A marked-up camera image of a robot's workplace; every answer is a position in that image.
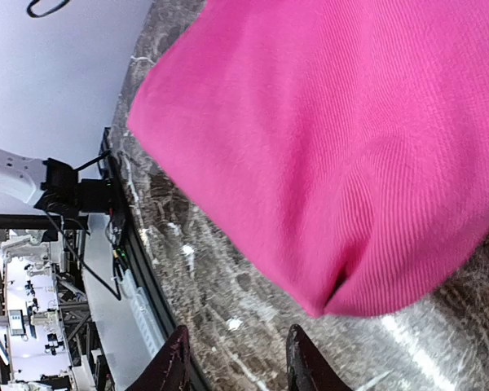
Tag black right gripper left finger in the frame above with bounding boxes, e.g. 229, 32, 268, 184
136, 325, 191, 391

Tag pink trousers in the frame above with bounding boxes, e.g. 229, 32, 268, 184
128, 1, 489, 317

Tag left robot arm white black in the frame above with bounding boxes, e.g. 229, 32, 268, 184
0, 149, 113, 218

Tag white slotted cable duct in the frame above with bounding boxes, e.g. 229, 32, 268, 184
121, 270, 165, 358

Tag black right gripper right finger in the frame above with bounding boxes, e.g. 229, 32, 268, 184
286, 324, 351, 391

